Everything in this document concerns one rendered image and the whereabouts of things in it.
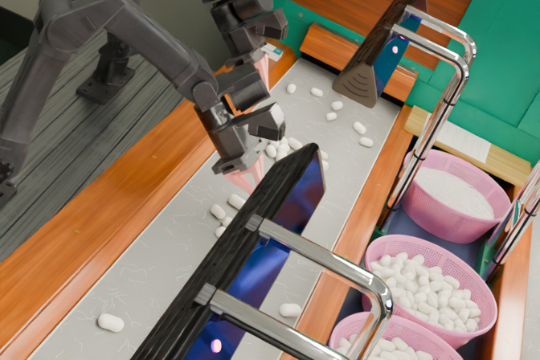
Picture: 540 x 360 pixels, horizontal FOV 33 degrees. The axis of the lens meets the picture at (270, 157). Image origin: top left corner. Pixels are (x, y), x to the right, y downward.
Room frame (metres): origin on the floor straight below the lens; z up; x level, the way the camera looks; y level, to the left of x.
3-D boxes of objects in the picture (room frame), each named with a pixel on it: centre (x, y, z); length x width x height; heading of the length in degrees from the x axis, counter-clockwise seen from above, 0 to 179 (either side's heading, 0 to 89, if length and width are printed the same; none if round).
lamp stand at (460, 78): (1.71, -0.20, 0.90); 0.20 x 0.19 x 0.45; 174
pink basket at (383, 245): (1.42, -0.37, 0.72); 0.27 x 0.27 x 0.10
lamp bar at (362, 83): (1.72, -0.12, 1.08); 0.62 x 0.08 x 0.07; 174
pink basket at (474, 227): (1.86, -0.42, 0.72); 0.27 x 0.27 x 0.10
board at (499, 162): (2.08, -0.44, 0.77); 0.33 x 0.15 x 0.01; 84
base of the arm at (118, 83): (1.79, 0.41, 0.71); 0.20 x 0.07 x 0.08; 179
